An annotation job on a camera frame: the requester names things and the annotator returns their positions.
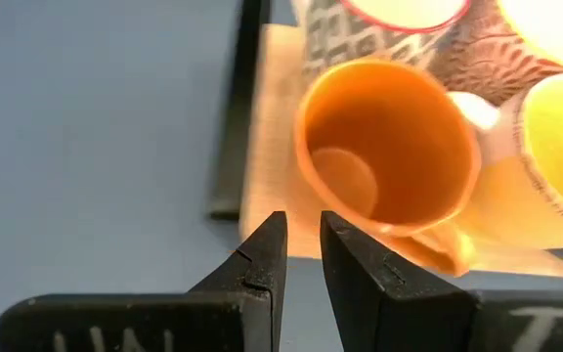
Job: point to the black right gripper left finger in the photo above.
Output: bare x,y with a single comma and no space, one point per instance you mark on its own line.
247,298

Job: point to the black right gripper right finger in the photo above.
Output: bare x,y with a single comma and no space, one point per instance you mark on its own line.
384,303

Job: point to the yellow mug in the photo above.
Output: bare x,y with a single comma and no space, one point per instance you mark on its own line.
408,161

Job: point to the orange floral pattern mug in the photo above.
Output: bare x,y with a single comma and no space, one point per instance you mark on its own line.
482,58

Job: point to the grey diamond pattern mug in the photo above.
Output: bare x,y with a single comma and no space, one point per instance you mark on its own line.
340,39

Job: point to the black metal shelf frame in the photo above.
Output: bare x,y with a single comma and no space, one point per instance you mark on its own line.
237,122

